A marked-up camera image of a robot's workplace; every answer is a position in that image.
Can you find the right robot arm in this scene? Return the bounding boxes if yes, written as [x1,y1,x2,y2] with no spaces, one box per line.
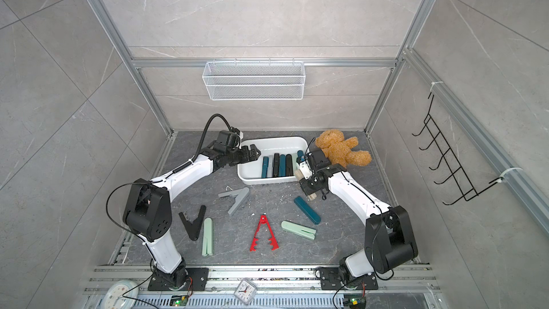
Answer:
[294,150,419,286]

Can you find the small square clock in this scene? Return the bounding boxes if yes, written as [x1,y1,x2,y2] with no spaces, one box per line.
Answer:
[234,279,257,305]

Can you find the round white clock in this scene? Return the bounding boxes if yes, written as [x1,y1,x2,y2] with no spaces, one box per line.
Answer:
[100,280,139,309]

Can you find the grey pliers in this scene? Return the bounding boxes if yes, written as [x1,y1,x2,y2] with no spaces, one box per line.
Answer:
[218,187,250,216]
[267,155,274,178]

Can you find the black corrugated cable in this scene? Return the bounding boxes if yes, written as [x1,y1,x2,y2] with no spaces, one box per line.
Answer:
[190,113,234,164]

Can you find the light green pliers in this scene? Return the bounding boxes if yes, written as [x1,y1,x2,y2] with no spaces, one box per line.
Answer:
[202,217,213,256]
[293,154,299,170]
[281,221,317,240]

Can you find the red open pliers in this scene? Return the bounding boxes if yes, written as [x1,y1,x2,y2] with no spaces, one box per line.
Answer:
[249,215,280,252]

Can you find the dark teal pliers floor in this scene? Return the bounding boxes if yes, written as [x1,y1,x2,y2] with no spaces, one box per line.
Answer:
[293,196,321,225]

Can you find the black wall hook rack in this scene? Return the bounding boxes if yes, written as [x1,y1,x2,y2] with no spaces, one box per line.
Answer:
[412,92,504,206]

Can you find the beige wooden pliers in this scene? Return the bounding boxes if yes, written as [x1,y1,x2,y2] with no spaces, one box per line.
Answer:
[294,166,317,201]

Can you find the white wire mesh basket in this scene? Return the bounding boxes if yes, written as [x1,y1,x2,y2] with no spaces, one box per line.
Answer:
[202,61,306,101]

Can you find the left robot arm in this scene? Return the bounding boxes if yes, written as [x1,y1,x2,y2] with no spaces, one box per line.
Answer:
[122,128,261,290]

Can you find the white storage box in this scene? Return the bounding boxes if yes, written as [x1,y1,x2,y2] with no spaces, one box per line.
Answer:
[237,137,307,185]

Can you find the dark teal pliers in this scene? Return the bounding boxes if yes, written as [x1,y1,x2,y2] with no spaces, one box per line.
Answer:
[297,150,305,163]

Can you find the aluminium frame rail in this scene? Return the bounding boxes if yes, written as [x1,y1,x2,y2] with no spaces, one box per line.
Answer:
[87,0,174,137]

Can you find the brown teddy bear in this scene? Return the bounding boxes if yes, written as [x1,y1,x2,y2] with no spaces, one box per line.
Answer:
[315,130,372,167]

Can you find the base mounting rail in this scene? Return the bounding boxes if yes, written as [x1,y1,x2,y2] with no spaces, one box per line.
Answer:
[77,264,447,308]

